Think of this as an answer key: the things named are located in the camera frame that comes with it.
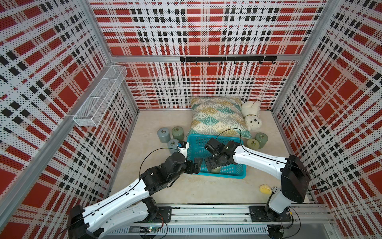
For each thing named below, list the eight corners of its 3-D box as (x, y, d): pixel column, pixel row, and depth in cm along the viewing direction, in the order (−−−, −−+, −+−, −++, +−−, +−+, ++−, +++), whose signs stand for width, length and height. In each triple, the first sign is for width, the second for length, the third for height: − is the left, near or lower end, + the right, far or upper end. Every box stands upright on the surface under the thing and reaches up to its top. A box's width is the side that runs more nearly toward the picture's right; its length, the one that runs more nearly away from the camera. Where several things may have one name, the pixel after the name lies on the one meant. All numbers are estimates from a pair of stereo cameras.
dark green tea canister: (171, 139, 105) (169, 132, 99) (176, 131, 109) (175, 124, 103) (180, 143, 103) (179, 136, 96) (185, 135, 107) (184, 128, 101)
